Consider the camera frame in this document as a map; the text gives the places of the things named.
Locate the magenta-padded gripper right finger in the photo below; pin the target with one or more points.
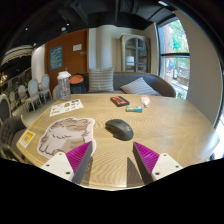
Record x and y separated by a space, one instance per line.
163 165

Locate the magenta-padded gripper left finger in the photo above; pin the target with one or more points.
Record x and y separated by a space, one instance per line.
61 164

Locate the black computer mouse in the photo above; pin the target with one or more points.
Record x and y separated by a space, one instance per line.
120 129

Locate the cat-shaped mouse pad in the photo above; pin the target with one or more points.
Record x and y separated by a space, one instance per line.
63 135

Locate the yellow square code card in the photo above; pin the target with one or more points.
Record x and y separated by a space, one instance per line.
27 138

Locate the white sticker sheet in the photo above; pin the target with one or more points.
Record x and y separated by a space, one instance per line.
66 107

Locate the dark tufted armchair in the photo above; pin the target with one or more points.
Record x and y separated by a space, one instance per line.
10 133

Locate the small green pack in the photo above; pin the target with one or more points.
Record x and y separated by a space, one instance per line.
134 109

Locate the white plastic packet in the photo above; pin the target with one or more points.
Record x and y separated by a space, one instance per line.
145 100

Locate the clear plastic water bottle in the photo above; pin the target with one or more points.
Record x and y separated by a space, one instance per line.
64 86

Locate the black and orange flat box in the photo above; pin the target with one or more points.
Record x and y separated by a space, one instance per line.
119 101

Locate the group of white chairs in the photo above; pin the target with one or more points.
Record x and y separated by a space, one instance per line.
33 90

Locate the grey oval-back chair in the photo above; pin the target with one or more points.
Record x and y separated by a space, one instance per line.
4 108

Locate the black and orange backpack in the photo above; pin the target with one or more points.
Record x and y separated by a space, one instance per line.
77 85

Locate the striped grey cushion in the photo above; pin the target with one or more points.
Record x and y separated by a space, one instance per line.
138 87

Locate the grey curved sofa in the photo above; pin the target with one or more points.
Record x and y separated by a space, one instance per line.
160 83

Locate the striped square cushion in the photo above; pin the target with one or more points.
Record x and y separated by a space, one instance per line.
101 80

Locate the brown wooden door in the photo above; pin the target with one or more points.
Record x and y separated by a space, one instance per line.
75 61

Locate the blue poster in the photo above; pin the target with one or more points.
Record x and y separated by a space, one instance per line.
56 57

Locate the black-framed window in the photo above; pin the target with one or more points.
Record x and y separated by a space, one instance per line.
175 56

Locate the glass-door wooden cabinet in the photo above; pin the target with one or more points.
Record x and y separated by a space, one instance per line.
135 53

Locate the small white wall sign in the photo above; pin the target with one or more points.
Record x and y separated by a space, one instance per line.
77 47

